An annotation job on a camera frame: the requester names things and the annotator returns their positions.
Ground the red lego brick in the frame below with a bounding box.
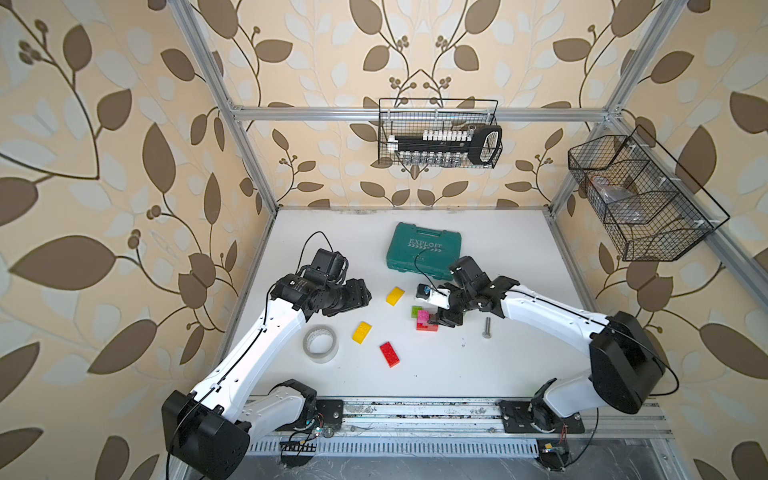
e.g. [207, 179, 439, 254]
[379, 342, 400, 368]
[416, 323, 438, 332]

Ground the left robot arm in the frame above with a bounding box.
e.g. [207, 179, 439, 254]
[161, 249, 371, 479]

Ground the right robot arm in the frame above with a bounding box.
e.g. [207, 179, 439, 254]
[416, 256, 671, 432]

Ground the yellow lego brick lower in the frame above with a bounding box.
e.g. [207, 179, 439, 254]
[352, 321, 372, 344]

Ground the yellow lego brick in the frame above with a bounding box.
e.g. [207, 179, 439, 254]
[386, 287, 404, 306]
[352, 321, 372, 344]

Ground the yellow lego brick upper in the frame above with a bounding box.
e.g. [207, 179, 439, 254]
[386, 287, 404, 306]

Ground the steel hex bolt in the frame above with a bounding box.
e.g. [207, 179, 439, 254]
[482, 317, 492, 339]

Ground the clear tape roll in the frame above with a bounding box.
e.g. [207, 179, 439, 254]
[302, 325, 339, 364]

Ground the green tool case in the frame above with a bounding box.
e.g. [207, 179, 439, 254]
[386, 222, 462, 280]

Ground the clear plastic bag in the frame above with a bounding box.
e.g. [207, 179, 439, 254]
[592, 175, 645, 224]

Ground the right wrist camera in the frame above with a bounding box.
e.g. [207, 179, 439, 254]
[415, 284, 450, 310]

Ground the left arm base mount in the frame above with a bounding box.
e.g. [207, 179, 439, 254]
[272, 398, 345, 433]

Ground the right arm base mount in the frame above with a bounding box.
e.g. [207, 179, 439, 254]
[497, 400, 586, 434]

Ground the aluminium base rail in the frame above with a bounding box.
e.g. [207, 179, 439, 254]
[318, 396, 672, 439]

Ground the black socket set rail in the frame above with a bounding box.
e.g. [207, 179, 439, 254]
[385, 125, 503, 169]

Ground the back wire basket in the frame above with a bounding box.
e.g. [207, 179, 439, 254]
[377, 97, 503, 169]

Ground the wire basket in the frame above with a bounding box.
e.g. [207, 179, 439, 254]
[377, 97, 503, 169]
[568, 125, 730, 262]

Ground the right wire basket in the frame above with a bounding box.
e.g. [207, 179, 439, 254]
[568, 125, 730, 262]

